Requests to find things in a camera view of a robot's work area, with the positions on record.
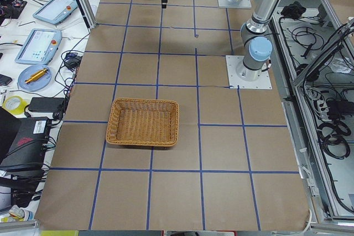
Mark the yellow tape roll on desk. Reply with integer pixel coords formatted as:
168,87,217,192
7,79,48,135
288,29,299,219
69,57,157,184
2,96,28,116

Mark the upper teach pendant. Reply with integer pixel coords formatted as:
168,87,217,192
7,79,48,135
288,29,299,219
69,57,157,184
33,0,78,25

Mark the teach pendant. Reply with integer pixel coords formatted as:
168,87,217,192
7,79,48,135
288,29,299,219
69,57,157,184
33,0,78,25
15,29,62,65

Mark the black cloth bundle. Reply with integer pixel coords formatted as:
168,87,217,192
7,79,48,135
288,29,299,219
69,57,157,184
280,1,306,19

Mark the lower teach pendant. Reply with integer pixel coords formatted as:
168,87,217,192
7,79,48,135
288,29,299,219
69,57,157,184
15,29,62,65

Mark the wicker basket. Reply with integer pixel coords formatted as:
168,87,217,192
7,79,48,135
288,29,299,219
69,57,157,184
106,98,179,148

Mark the brass cylinder tool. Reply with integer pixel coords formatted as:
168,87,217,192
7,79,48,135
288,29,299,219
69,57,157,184
25,68,48,84

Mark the blue plate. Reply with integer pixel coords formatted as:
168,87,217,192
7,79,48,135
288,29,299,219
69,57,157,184
17,65,53,92

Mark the black power adapter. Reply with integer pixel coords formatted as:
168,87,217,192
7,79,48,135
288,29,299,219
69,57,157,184
28,97,64,113

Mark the black phone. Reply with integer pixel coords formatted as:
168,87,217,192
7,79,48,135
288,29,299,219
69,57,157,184
0,74,13,86

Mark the black computer box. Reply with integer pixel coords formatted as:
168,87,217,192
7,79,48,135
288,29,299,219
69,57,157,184
1,108,50,173

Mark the black power brick right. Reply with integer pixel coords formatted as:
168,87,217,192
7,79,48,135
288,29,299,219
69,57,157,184
327,100,353,116

